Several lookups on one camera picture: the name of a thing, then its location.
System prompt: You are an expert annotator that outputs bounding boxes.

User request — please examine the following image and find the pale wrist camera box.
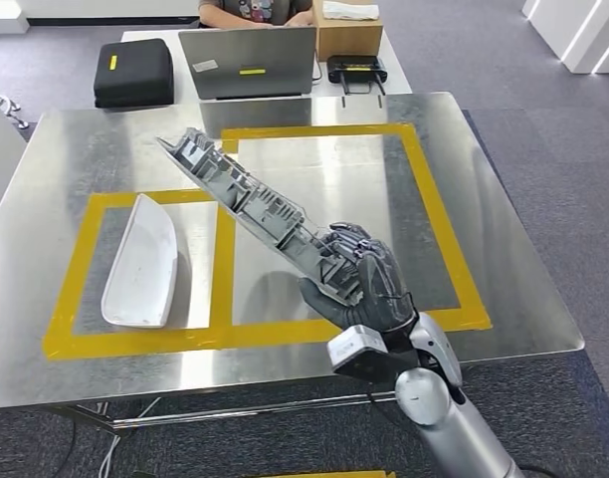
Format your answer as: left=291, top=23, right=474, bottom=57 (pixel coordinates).
left=326, top=323, right=391, bottom=378

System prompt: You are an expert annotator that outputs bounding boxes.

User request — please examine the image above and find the chrome chair base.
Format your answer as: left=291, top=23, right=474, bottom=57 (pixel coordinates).
left=0, top=92, right=30, bottom=131

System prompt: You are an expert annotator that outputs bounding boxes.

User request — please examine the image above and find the grey laptop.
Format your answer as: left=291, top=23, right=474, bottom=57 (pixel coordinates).
left=177, top=26, right=318, bottom=103

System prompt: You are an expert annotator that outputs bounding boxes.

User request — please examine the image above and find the grey plastic wheel cover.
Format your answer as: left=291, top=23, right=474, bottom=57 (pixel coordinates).
left=156, top=126, right=366, bottom=309

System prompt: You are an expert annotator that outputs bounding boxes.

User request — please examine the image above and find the black zip case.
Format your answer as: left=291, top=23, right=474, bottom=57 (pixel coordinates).
left=93, top=37, right=175, bottom=111

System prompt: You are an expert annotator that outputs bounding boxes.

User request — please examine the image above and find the white angled partition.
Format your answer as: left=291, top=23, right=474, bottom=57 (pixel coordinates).
left=521, top=0, right=609, bottom=75

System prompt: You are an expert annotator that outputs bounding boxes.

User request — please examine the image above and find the stainless steel workbench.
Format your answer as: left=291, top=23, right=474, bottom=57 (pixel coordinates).
left=0, top=91, right=585, bottom=437

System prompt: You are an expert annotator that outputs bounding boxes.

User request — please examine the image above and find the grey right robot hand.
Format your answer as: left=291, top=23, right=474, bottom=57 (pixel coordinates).
left=300, top=222, right=417, bottom=334

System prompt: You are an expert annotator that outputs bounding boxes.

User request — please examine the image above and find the white desk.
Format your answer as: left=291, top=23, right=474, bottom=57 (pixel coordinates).
left=119, top=26, right=413, bottom=107

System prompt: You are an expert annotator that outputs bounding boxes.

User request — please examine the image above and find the black router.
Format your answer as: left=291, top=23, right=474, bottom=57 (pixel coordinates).
left=326, top=54, right=389, bottom=98

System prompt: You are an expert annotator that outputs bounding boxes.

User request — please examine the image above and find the white floor cable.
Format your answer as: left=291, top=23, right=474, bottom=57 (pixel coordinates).
left=98, top=395, right=162, bottom=478

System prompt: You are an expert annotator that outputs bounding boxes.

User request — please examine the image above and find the person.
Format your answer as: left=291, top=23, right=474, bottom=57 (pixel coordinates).
left=198, top=0, right=315, bottom=30

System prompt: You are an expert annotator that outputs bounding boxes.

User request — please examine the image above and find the brown cardboard box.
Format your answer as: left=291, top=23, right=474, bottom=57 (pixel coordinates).
left=311, top=0, right=385, bottom=63

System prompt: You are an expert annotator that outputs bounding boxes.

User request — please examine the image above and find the white plastic shell part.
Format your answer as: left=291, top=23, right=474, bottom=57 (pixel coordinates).
left=101, top=192, right=180, bottom=330

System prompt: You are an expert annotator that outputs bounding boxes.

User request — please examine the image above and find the white tissue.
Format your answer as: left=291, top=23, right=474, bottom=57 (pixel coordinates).
left=321, top=0, right=380, bottom=22

